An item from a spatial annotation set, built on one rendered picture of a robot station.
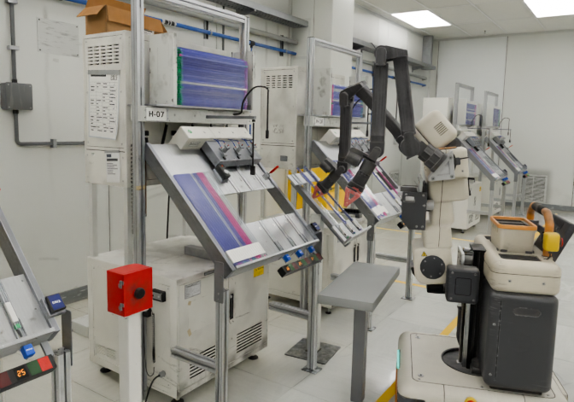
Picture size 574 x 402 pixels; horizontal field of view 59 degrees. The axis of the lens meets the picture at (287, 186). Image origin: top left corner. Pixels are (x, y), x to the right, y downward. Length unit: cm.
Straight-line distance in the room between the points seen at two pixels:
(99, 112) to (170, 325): 106
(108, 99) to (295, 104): 146
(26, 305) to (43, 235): 223
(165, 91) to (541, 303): 180
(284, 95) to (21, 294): 245
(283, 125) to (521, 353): 217
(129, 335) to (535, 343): 152
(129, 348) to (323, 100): 222
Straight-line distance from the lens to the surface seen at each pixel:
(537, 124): 972
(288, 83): 362
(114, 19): 266
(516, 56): 987
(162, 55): 246
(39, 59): 379
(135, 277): 191
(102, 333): 284
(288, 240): 248
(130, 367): 203
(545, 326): 223
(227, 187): 247
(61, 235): 391
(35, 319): 162
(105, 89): 258
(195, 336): 250
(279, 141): 364
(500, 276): 214
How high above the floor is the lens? 130
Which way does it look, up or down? 7 degrees down
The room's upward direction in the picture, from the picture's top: 1 degrees clockwise
